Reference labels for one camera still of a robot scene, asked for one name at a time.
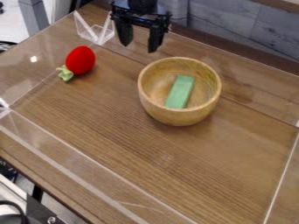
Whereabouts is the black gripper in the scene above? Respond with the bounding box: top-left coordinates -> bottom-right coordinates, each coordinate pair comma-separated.
110,0 -> 172,53

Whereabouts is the red plush strawberry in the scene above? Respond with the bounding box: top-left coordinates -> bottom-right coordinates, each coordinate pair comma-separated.
56,45 -> 96,81

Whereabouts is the wooden bowl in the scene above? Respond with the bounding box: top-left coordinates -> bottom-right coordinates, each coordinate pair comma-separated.
138,57 -> 222,126

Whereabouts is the green rectangular block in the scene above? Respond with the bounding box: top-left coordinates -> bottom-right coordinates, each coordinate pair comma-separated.
164,75 -> 195,109

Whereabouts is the clear acrylic corner bracket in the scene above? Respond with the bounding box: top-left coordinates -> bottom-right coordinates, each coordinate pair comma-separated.
74,10 -> 116,46

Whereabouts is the grey post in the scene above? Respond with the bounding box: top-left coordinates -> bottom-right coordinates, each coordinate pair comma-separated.
17,0 -> 50,36

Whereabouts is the black metal table bracket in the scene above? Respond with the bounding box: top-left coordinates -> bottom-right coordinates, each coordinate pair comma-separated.
25,195 -> 67,224

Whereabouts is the black cable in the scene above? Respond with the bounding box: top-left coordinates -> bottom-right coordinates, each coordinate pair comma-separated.
0,199 -> 28,224

